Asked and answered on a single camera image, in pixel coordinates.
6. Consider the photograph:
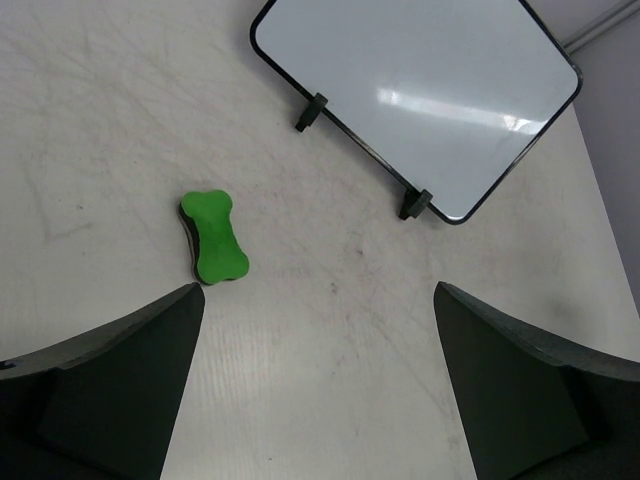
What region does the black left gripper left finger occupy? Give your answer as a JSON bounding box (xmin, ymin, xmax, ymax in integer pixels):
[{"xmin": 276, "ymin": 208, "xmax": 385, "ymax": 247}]
[{"xmin": 1, "ymin": 283, "xmax": 205, "ymax": 479}]

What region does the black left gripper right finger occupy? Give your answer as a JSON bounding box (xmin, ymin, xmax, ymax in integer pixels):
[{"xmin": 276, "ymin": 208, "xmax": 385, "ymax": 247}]
[{"xmin": 434, "ymin": 282, "xmax": 639, "ymax": 479}]

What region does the green bone-shaped eraser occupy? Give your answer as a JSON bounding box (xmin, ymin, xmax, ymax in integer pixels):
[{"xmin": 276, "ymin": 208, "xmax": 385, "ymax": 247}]
[{"xmin": 179, "ymin": 190, "xmax": 250, "ymax": 285}]

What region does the black whiteboard foot right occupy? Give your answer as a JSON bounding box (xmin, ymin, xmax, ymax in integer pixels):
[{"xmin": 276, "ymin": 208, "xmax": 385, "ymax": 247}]
[{"xmin": 398, "ymin": 188, "xmax": 433, "ymax": 221}]

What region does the black whiteboard foot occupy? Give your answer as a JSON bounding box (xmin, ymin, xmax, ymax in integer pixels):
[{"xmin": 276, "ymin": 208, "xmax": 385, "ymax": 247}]
[
  {"xmin": 398, "ymin": 188, "xmax": 433, "ymax": 221},
  {"xmin": 295, "ymin": 93, "xmax": 328, "ymax": 133}
]

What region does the black whiteboard foot left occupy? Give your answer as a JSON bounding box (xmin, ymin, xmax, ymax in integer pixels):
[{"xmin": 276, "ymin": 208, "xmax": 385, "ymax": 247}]
[{"xmin": 295, "ymin": 93, "xmax": 328, "ymax": 133}]

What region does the white board with black frame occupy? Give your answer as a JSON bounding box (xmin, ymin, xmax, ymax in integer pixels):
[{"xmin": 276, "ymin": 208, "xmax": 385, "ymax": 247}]
[{"xmin": 249, "ymin": 1, "xmax": 582, "ymax": 225}]

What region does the right aluminium frame profile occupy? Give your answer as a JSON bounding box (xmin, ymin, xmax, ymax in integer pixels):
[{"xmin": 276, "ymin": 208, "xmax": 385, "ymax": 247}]
[{"xmin": 562, "ymin": 0, "xmax": 639, "ymax": 55}]

